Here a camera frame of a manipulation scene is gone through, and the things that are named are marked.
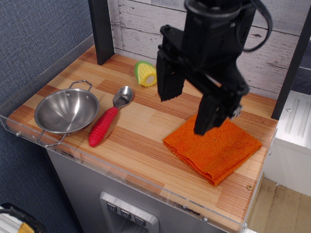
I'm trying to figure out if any dark shelf post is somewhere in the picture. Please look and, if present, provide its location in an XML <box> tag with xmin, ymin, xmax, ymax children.
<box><xmin>88</xmin><ymin>0</ymin><xmax>114</xmax><ymax>65</ymax></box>
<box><xmin>271</xmin><ymin>8</ymin><xmax>311</xmax><ymax>120</ymax></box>

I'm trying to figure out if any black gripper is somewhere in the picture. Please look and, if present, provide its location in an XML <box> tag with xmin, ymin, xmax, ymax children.
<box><xmin>156</xmin><ymin>0</ymin><xmax>250</xmax><ymax>135</ymax></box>

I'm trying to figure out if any steel bowl with handles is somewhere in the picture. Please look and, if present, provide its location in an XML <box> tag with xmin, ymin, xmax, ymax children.
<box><xmin>34</xmin><ymin>80</ymin><xmax>100</xmax><ymax>148</ymax></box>

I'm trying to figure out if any silver dispenser button panel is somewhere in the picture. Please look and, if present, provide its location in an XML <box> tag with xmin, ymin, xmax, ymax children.
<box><xmin>100</xmin><ymin>191</ymin><xmax>160</xmax><ymax>233</ymax></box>

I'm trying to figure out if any toy corn cob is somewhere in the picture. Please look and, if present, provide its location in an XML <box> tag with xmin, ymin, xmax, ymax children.
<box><xmin>134</xmin><ymin>61</ymin><xmax>157</xmax><ymax>87</ymax></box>

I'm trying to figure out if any dark left shelf post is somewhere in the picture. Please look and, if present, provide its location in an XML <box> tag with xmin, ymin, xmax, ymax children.
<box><xmin>88</xmin><ymin>0</ymin><xmax>114</xmax><ymax>65</ymax></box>

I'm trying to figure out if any orange cloth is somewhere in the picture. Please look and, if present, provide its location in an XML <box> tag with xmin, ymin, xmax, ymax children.
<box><xmin>163</xmin><ymin>116</ymin><xmax>262</xmax><ymax>186</ymax></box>

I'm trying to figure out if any clear acrylic table guard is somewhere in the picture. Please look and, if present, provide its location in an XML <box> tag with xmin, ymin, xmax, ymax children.
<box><xmin>0</xmin><ymin>34</ymin><xmax>278</xmax><ymax>233</ymax></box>

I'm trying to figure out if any white cabinet at right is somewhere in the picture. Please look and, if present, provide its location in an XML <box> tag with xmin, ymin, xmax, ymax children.
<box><xmin>263</xmin><ymin>91</ymin><xmax>311</xmax><ymax>196</ymax></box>

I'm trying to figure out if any dark right shelf post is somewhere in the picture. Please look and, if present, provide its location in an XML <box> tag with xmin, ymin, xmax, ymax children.
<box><xmin>271</xmin><ymin>8</ymin><xmax>311</xmax><ymax>120</ymax></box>

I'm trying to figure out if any black and yellow object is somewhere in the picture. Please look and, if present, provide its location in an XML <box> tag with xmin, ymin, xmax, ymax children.
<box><xmin>0</xmin><ymin>202</ymin><xmax>47</xmax><ymax>233</ymax></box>

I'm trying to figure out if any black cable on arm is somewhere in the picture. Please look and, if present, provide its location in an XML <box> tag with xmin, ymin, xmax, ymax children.
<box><xmin>242</xmin><ymin>0</ymin><xmax>274</xmax><ymax>52</ymax></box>

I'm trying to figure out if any grey toy fridge cabinet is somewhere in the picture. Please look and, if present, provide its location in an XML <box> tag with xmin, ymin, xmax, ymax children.
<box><xmin>48</xmin><ymin>149</ymin><xmax>241</xmax><ymax>233</ymax></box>

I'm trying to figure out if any red handled metal spoon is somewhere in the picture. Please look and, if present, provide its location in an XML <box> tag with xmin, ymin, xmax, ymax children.
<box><xmin>88</xmin><ymin>86</ymin><xmax>133</xmax><ymax>147</ymax></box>

